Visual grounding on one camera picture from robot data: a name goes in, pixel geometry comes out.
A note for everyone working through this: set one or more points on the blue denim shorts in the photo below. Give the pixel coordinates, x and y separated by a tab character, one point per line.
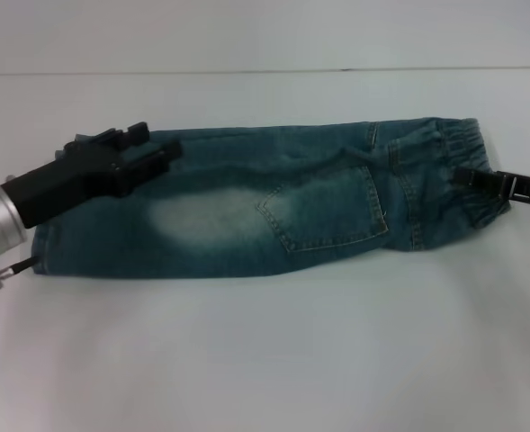
291	211

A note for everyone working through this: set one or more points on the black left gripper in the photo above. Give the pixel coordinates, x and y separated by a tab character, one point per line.
80	175

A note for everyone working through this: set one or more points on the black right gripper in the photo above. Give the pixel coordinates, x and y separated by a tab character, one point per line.
525	189

